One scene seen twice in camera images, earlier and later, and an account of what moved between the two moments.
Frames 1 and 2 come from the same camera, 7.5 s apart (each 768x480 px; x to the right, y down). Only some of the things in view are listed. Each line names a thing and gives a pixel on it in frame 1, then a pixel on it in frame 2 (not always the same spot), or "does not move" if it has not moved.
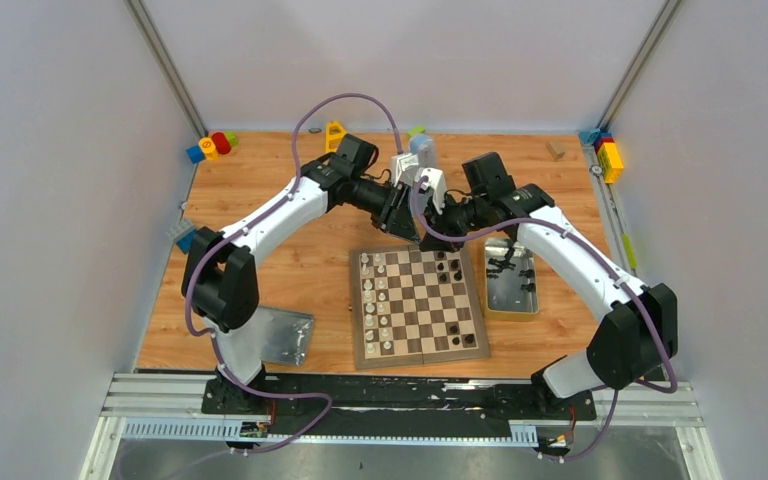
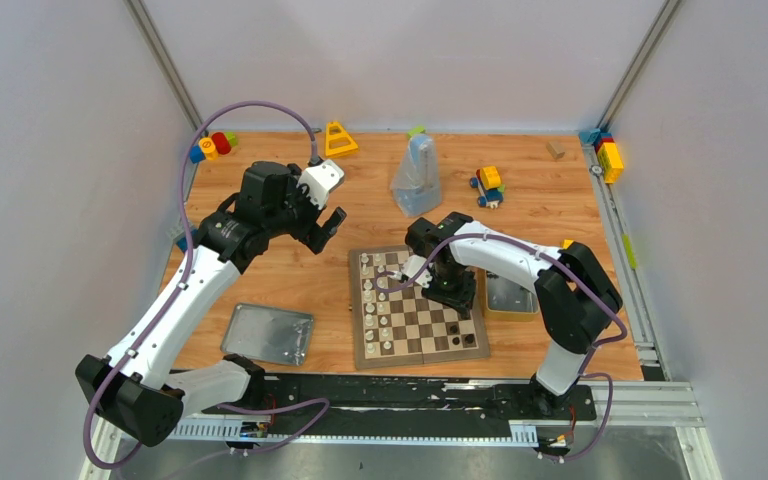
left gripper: [392, 211] → [309, 221]
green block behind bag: [416, 130] does not move
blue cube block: [195, 154] does not move
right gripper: [436, 222] → [461, 301]
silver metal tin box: [511, 281] does not move
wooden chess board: [414, 306] does not move
